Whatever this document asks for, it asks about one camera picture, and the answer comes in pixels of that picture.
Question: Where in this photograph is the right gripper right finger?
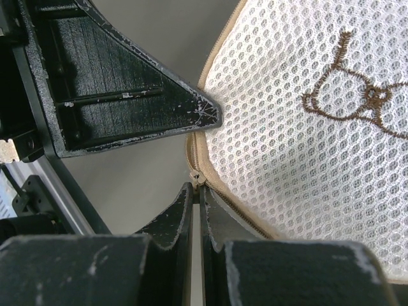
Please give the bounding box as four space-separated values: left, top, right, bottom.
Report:
200 186 271 252

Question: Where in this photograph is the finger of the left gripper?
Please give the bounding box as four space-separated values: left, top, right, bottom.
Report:
18 1 222 158

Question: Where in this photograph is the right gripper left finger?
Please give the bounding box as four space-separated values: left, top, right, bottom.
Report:
133 182 195 252

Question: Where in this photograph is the white mesh laundry bag beige trim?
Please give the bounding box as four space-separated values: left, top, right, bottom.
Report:
187 1 407 284

